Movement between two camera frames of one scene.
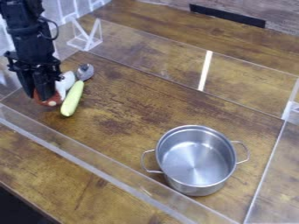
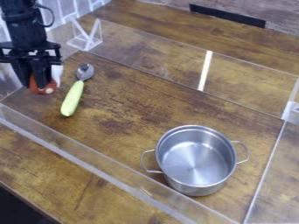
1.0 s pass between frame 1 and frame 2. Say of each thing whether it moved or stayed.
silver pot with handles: stayed
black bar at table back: stayed
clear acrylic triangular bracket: stayed
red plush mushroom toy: moved
